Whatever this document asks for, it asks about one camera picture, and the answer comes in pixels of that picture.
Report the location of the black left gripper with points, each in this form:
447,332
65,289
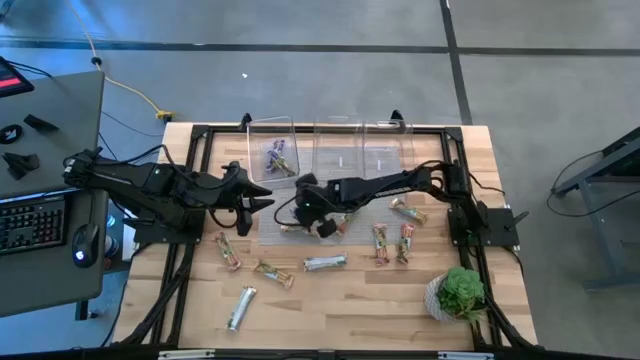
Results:
235,190

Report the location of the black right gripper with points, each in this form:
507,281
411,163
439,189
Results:
319,200

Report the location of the purple-wrapped granola bar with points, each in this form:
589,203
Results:
286,169
274,162
277,147

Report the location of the silver-backed granola bar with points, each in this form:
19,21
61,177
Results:
241,307
325,262

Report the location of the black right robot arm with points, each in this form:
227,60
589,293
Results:
380,187

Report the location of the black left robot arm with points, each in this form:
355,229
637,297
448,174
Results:
150,185

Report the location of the clear plastic bin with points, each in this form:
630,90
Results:
257,135
335,145
387,145

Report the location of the white patterned plant pot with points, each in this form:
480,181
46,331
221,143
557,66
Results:
432,300

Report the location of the black computer mouse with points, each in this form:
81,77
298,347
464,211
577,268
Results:
86,245

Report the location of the green succulent plant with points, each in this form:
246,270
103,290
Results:
462,292

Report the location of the grey desk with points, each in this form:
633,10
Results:
55,150

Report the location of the black backlit keyboard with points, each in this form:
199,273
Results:
30,225

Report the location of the small black block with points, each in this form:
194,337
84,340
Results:
40,123

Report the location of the black plastic part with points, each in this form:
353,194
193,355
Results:
20,164

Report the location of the black round disc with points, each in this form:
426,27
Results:
10,134

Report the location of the black tablet screen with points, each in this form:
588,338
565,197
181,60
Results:
12,80

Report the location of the grey metal side table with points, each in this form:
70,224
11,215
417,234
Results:
600,172

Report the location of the black metal table frame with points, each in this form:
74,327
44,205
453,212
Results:
225,129

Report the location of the black frame clamp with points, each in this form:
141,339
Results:
245,120
396,116

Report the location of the white metal bracket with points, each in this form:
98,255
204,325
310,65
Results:
185,355
465,356

